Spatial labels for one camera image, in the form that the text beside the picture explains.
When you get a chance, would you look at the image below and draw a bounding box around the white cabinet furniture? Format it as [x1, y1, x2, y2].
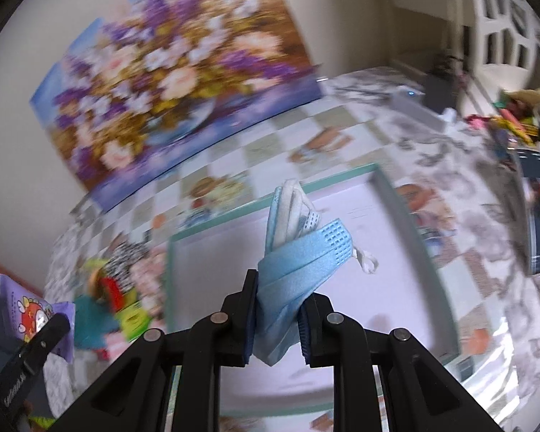
[384, 0, 540, 116]

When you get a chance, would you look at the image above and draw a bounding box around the black white leopard scrunchie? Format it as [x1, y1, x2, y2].
[104, 242, 148, 279]

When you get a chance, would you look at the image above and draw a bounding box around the green tissue pack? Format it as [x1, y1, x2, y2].
[116, 301, 152, 341]

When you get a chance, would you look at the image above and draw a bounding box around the red tape roll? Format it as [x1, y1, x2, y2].
[100, 277, 126, 313]

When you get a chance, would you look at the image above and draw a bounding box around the patterned checkered tablecloth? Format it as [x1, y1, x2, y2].
[45, 67, 540, 431]

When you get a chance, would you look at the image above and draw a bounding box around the purple cartoon tissue pack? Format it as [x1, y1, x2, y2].
[0, 274, 76, 364]

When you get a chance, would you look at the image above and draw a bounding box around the floral painting canvas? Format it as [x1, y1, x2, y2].
[30, 0, 321, 211]

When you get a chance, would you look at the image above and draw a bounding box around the white tray with green rim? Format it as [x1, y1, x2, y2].
[163, 163, 462, 419]

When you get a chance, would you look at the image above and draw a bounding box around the teal plastic container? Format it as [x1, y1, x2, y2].
[74, 294, 120, 350]

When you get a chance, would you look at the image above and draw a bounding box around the pink white baby cloth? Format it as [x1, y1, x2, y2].
[129, 252, 167, 312]

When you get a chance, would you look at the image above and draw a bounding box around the clutter pile on table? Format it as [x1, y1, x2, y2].
[464, 90, 540, 275]

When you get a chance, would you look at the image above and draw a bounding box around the blue face mask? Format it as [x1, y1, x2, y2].
[253, 180, 378, 367]

